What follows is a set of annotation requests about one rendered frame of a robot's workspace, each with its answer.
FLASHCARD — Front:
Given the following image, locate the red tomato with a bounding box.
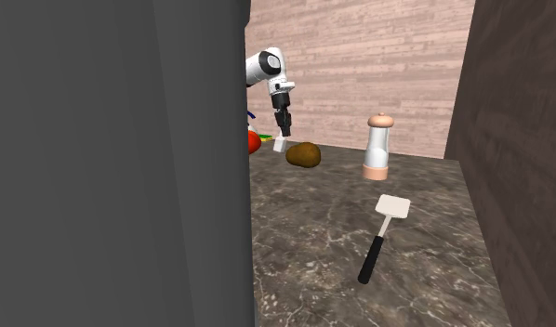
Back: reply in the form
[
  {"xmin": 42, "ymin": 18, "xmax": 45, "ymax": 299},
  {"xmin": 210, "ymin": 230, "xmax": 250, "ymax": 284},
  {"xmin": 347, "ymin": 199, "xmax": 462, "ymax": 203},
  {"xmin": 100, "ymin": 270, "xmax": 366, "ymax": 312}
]
[{"xmin": 247, "ymin": 130, "xmax": 263, "ymax": 155}]

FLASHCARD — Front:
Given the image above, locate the brown potato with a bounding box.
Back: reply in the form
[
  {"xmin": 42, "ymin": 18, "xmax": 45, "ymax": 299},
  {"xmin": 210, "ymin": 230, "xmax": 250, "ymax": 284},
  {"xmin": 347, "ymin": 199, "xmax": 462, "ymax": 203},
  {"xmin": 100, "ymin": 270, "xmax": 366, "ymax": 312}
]
[{"xmin": 285, "ymin": 141, "xmax": 323, "ymax": 169}]

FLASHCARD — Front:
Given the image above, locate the clear pink salt grinder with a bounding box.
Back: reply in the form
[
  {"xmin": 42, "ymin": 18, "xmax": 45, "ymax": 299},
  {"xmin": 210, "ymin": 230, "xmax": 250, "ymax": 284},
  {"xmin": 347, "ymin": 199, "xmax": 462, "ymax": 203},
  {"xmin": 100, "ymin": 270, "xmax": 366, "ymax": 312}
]
[{"xmin": 362, "ymin": 112, "xmax": 395, "ymax": 182}]

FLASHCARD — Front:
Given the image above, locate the tall grey cabinet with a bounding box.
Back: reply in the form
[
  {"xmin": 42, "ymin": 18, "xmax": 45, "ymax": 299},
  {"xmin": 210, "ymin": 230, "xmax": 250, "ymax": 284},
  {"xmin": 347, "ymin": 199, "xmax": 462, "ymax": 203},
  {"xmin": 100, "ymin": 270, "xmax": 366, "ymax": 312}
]
[{"xmin": 0, "ymin": 0, "xmax": 257, "ymax": 327}]

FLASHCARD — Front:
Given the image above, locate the dark brown wooden cabinet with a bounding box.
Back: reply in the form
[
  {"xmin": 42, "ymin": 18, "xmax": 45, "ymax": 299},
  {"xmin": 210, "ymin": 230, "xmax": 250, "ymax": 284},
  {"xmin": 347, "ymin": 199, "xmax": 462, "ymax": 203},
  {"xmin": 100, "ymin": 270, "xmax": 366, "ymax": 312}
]
[{"xmin": 443, "ymin": 0, "xmax": 556, "ymax": 327}]

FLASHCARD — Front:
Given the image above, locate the white spatula with black handle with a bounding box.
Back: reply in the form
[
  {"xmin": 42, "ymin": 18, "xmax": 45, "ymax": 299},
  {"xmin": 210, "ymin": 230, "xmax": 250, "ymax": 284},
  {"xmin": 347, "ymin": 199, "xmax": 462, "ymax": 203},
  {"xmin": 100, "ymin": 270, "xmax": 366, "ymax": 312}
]
[{"xmin": 357, "ymin": 193, "xmax": 412, "ymax": 285}]

